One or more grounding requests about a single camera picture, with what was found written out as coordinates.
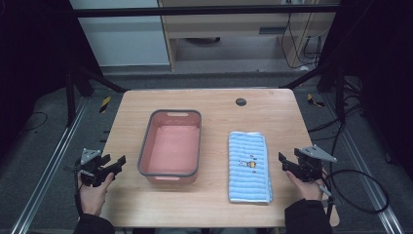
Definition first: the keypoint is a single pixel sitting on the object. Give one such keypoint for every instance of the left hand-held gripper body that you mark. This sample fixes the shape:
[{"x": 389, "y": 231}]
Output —
[{"x": 92, "y": 167}]

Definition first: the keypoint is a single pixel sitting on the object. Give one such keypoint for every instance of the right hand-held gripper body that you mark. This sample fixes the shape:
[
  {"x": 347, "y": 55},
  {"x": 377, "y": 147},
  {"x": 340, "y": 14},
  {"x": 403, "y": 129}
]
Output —
[{"x": 310, "y": 165}]

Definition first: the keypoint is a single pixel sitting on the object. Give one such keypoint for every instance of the person's right hand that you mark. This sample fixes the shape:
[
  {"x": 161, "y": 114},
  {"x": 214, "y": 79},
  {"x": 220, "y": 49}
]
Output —
[{"x": 307, "y": 190}]

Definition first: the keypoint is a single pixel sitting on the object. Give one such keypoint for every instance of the person's left hand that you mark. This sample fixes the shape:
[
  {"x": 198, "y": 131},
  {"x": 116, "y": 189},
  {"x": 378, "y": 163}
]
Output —
[{"x": 92, "y": 196}]

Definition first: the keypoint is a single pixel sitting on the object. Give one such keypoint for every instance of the blue striped folded towel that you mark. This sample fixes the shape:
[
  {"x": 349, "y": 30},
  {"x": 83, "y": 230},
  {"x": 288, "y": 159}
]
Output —
[{"x": 248, "y": 167}]

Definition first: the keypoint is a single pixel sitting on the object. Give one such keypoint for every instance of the yellow black floor tape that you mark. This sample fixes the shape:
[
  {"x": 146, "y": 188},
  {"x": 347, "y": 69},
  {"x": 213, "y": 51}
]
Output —
[
  {"x": 105, "y": 104},
  {"x": 313, "y": 101}
]

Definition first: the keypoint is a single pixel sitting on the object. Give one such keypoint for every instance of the pink basin with grey rim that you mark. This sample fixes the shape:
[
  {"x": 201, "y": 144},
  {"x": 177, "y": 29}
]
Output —
[{"x": 171, "y": 148}]

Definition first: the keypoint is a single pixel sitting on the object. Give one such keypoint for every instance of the dark round table grommet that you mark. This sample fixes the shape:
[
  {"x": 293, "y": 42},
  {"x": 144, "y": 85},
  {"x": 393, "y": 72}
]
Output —
[{"x": 241, "y": 102}]

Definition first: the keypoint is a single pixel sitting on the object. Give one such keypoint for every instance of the black metal stand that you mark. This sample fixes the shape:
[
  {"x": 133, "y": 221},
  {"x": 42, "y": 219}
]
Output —
[
  {"x": 69, "y": 94},
  {"x": 340, "y": 94}
]

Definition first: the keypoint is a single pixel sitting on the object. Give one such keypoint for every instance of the dark curtain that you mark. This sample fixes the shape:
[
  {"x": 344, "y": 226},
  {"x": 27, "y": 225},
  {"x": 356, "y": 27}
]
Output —
[
  {"x": 32, "y": 58},
  {"x": 383, "y": 65}
]

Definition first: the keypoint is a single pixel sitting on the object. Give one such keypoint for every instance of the white cabinet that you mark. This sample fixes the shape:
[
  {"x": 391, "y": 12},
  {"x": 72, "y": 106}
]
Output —
[{"x": 123, "y": 35}]

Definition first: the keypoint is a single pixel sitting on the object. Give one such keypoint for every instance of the light wooden desk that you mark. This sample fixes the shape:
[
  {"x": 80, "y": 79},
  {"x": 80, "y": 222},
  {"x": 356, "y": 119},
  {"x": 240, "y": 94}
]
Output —
[{"x": 227, "y": 29}]

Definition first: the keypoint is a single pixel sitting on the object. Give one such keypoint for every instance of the aluminium floor rail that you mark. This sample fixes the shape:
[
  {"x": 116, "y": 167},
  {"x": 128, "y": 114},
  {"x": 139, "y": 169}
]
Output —
[
  {"x": 367, "y": 169},
  {"x": 48, "y": 169}
]

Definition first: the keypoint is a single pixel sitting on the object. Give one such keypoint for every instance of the black horizontal frame bar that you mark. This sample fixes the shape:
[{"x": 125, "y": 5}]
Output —
[{"x": 201, "y": 10}]

